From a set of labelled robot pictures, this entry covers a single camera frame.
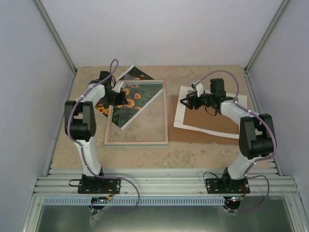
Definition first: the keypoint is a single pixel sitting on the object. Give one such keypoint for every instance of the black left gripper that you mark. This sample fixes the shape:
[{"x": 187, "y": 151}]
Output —
[{"x": 120, "y": 100}]

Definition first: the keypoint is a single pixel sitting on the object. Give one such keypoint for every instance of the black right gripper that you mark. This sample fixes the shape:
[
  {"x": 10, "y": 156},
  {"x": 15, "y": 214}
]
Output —
[{"x": 195, "y": 99}]

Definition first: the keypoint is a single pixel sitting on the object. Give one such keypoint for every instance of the teal wooden picture frame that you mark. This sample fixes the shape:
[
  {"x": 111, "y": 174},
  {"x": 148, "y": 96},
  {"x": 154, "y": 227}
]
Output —
[{"x": 140, "y": 116}]

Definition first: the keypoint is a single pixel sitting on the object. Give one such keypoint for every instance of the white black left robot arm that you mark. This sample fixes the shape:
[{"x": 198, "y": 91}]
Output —
[{"x": 80, "y": 126}]

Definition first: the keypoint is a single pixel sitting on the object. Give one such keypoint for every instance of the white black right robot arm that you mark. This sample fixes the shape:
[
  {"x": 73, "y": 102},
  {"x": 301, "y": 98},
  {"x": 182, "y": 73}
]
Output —
[{"x": 256, "y": 136}]

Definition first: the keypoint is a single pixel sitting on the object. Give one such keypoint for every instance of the white mat board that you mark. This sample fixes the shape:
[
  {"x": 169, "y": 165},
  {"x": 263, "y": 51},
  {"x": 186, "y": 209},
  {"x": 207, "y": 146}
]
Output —
[{"x": 179, "y": 111}]

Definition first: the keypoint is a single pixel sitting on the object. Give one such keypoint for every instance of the brown cardboard backing board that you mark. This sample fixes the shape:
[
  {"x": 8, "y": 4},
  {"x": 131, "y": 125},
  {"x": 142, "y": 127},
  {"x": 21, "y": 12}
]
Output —
[{"x": 201, "y": 119}]

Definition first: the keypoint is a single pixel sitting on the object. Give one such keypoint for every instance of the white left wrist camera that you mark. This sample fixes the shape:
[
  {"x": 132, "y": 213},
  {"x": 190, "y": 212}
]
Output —
[{"x": 118, "y": 86}]

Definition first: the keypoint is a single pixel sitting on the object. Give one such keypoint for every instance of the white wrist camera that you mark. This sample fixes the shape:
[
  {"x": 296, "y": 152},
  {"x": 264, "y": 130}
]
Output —
[
  {"x": 198, "y": 88},
  {"x": 118, "y": 86}
]

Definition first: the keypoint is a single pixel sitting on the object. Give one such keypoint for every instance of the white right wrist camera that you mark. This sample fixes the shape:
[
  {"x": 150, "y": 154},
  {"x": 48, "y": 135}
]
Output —
[{"x": 198, "y": 88}]

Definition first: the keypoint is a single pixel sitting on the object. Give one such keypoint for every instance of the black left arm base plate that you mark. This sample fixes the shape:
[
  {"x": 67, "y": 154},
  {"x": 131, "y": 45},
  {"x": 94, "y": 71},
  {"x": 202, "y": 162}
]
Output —
[{"x": 99, "y": 186}]

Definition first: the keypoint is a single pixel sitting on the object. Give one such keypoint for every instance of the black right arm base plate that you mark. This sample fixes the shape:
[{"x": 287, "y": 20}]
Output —
[{"x": 220, "y": 186}]

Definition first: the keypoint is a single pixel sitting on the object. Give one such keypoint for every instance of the aluminium mounting rail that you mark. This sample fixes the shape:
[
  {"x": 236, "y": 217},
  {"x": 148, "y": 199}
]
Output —
[{"x": 166, "y": 182}]

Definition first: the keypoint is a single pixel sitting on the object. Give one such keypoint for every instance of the left aluminium corner post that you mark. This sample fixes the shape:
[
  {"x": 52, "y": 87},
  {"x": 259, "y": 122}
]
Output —
[{"x": 43, "y": 12}]

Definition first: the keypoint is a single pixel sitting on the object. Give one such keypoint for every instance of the aluminium corner post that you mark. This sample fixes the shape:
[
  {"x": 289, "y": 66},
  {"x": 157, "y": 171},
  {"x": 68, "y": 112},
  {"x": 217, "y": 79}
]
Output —
[
  {"x": 272, "y": 25},
  {"x": 43, "y": 12}
]

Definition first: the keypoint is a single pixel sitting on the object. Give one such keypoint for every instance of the light blue slotted cable duct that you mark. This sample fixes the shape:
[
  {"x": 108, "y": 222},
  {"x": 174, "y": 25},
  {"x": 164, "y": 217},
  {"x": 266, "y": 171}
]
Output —
[{"x": 132, "y": 201}]

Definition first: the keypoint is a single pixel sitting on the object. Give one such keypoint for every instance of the right aluminium corner post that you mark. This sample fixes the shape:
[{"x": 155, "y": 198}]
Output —
[{"x": 272, "y": 25}]

